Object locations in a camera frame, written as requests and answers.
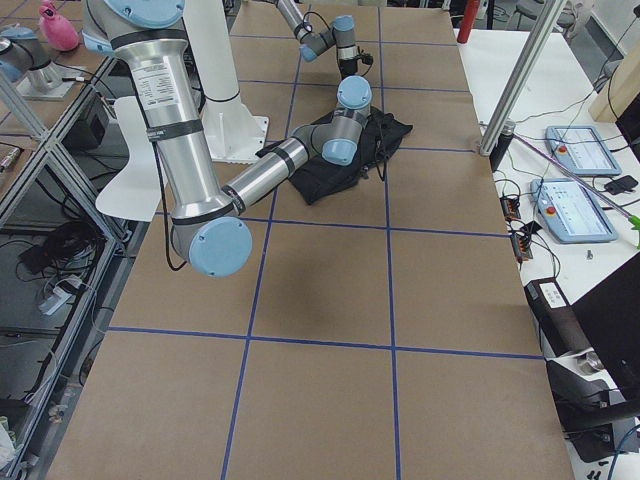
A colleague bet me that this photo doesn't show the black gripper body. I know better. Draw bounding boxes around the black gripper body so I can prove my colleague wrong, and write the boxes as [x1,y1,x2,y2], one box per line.
[337,49,374,79]

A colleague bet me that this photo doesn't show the black graphic t-shirt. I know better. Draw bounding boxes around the black graphic t-shirt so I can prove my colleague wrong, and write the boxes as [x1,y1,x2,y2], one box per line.
[288,107,413,205]

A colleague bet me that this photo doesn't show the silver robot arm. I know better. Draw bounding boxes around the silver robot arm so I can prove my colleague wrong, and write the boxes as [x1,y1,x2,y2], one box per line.
[271,0,374,79]
[83,1,372,277]

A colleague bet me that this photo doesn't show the third robot base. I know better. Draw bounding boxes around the third robot base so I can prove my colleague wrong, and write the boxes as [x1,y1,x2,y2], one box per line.
[1,24,72,101]

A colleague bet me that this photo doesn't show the red bottle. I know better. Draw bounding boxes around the red bottle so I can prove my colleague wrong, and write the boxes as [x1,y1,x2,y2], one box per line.
[457,0,481,44]

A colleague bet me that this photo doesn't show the black water bottle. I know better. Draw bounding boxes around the black water bottle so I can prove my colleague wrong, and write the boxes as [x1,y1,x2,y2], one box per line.
[489,119,516,173]

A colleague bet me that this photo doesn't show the upper teach pendant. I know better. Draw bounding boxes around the upper teach pendant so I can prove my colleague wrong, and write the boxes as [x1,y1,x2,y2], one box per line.
[545,125,622,176]

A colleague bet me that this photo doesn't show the teach pendant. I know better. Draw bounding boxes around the teach pendant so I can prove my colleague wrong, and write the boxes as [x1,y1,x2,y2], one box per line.
[530,178,618,244]
[545,125,622,176]

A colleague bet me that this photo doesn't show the white plastic chair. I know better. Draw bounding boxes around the white plastic chair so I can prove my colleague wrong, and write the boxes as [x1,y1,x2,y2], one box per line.
[95,96,161,222]

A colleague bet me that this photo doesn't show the lower teach pendant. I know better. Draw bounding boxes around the lower teach pendant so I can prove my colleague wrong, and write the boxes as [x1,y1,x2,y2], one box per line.
[530,178,618,244]

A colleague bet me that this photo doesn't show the pink plush toy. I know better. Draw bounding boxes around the pink plush toy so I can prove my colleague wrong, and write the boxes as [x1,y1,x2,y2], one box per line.
[38,1,80,52]

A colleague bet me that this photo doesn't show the black label printer box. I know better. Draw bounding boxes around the black label printer box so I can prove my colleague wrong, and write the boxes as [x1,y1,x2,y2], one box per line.
[524,277,591,356]

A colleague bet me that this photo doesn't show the black computer monitor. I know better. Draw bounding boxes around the black computer monitor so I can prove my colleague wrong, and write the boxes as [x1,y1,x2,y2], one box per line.
[572,255,639,399]

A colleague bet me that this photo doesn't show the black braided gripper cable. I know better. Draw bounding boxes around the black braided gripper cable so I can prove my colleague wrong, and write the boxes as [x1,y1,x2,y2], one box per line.
[152,113,396,272]

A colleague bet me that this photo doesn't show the aluminium frame post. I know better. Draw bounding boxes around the aluminium frame post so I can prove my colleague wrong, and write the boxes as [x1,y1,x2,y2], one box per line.
[479,0,566,156]

